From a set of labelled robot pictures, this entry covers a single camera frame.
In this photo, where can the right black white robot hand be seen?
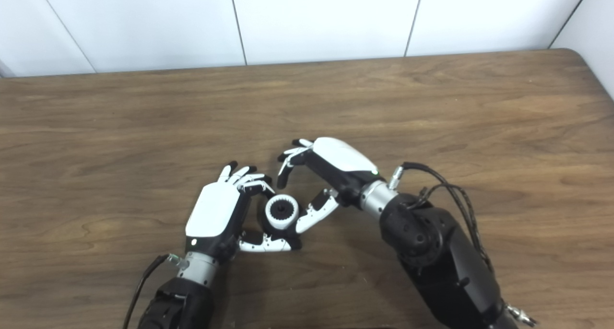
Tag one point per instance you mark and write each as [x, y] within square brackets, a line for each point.
[343, 161]

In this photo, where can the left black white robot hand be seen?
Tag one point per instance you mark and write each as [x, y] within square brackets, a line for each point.
[213, 214]

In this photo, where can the round black plastic part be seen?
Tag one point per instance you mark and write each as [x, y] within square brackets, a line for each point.
[282, 209]

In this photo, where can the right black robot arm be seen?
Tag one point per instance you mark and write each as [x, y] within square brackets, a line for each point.
[441, 262]

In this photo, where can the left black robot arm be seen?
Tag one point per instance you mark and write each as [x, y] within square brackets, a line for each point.
[184, 302]

